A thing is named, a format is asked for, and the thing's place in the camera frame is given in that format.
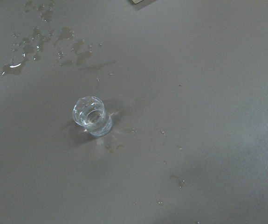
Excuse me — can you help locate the clear glass measuring cup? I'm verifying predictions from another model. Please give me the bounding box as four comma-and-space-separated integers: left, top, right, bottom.
72, 96, 112, 137

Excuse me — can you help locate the bamboo cutting board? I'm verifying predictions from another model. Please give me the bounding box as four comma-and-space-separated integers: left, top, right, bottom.
131, 0, 147, 4

